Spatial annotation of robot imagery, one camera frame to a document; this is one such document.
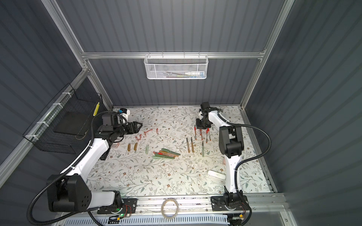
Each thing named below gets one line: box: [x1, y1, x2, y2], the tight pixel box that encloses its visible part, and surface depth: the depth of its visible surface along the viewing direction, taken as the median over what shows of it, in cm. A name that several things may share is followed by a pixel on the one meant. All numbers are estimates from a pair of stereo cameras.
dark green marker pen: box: [161, 148, 181, 156], surface depth 96 cm
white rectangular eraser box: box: [207, 169, 226, 180], surface depth 82 cm
